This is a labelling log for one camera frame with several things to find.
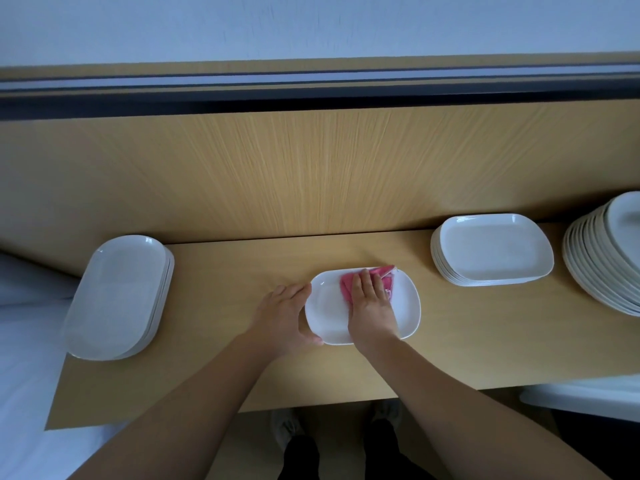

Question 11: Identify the person's right hand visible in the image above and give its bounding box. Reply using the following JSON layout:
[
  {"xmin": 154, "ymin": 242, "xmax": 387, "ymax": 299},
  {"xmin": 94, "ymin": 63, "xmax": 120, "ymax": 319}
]
[{"xmin": 345, "ymin": 269, "xmax": 401, "ymax": 356}]

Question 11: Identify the person's left hand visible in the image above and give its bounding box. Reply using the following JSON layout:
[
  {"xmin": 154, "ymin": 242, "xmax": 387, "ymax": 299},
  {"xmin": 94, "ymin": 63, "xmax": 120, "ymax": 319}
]
[{"xmin": 245, "ymin": 283, "xmax": 323, "ymax": 361}]

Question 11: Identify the pink cleaning cloth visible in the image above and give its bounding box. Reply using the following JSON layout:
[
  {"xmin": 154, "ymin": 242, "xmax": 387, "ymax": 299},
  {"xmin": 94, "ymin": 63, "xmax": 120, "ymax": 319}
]
[{"xmin": 340, "ymin": 265, "xmax": 396, "ymax": 306}]

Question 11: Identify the white glossy rectangular plate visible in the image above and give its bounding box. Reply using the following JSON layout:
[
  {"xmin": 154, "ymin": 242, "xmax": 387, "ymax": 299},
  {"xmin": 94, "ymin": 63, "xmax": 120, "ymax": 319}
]
[
  {"xmin": 62, "ymin": 235, "xmax": 175, "ymax": 362},
  {"xmin": 304, "ymin": 265, "xmax": 422, "ymax": 346}
]

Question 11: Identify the stack of white rectangular plates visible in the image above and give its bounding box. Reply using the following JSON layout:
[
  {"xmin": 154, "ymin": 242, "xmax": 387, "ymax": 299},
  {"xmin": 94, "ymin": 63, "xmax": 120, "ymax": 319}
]
[{"xmin": 430, "ymin": 213, "xmax": 555, "ymax": 288}]

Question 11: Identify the stack of white round plates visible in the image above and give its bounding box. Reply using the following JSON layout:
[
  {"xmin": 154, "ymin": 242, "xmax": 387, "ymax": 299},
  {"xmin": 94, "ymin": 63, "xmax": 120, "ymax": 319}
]
[{"xmin": 562, "ymin": 191, "xmax": 640, "ymax": 318}]

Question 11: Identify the person's left forearm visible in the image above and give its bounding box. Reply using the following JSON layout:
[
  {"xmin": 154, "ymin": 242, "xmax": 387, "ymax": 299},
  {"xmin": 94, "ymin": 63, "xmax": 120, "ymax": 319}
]
[{"xmin": 70, "ymin": 335, "xmax": 276, "ymax": 480}]

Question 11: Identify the person's right forearm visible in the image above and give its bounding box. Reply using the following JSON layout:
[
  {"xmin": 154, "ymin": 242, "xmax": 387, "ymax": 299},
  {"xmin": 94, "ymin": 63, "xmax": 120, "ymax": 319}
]
[{"xmin": 355, "ymin": 335, "xmax": 611, "ymax": 480}]

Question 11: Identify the grey upholstered headboard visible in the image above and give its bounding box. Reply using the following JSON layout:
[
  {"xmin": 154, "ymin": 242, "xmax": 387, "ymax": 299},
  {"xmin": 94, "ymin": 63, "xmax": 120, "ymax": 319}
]
[{"xmin": 0, "ymin": 253, "xmax": 81, "ymax": 306}]

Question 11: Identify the white bed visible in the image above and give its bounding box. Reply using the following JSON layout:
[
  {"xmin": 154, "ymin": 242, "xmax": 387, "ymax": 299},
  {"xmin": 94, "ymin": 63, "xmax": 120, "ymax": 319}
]
[{"xmin": 0, "ymin": 299, "xmax": 126, "ymax": 480}]

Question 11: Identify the black wall rail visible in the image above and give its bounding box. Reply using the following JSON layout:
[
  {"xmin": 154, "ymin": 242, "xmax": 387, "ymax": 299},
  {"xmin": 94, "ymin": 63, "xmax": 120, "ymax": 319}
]
[{"xmin": 0, "ymin": 75, "xmax": 640, "ymax": 121}]

